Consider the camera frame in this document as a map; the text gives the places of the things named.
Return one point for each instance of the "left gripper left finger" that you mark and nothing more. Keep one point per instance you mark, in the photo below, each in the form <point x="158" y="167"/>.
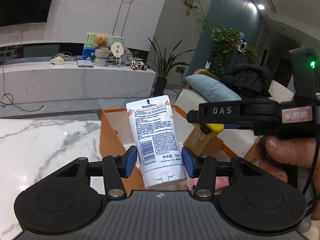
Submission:
<point x="116" y="167"/>

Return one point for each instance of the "black jacket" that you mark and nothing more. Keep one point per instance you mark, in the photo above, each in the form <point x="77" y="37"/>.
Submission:
<point x="248" y="80"/>

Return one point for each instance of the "person's right hand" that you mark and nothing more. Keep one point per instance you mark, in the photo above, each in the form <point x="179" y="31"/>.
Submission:
<point x="295" y="152"/>

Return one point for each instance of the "black television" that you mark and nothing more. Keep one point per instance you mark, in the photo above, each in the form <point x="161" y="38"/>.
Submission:
<point x="14" y="12"/>

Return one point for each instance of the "brown cardboard box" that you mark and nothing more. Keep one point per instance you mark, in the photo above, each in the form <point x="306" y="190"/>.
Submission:
<point x="202" y="144"/>

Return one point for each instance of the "teddy bear in basket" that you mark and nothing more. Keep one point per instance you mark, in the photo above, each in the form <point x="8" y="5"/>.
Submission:
<point x="102" y="51"/>

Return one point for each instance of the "orange storage box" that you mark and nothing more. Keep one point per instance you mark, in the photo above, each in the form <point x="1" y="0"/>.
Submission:
<point x="116" y="137"/>

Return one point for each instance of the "potted green plant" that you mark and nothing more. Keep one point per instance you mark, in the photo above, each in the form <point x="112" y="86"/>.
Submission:
<point x="164" y="64"/>

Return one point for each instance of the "hanging green vine plant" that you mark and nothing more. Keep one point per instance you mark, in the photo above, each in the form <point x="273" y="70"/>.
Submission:
<point x="222" y="25"/>

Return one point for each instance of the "white power strip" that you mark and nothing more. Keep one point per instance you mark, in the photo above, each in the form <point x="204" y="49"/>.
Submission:
<point x="59" y="60"/>

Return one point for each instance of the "white rocking armchair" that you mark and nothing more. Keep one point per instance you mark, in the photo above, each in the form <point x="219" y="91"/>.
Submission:
<point x="189" y="99"/>

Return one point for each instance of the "round white paper fan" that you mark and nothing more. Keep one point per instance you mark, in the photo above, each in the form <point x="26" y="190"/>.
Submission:
<point x="117" y="49"/>

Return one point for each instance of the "light blue pillow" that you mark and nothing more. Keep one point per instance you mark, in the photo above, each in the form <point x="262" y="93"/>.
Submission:
<point x="211" y="89"/>

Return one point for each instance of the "green illustrated card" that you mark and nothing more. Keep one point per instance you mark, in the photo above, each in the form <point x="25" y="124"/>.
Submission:
<point x="89" y="49"/>

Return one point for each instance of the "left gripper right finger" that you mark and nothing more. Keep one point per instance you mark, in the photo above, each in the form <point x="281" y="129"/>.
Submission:
<point x="204" y="169"/>

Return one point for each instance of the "white marble tv console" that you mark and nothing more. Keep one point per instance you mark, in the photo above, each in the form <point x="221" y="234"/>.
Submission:
<point x="40" y="81"/>

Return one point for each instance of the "white lotion tube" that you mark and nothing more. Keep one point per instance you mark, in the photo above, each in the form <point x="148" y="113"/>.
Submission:
<point x="153" y="129"/>

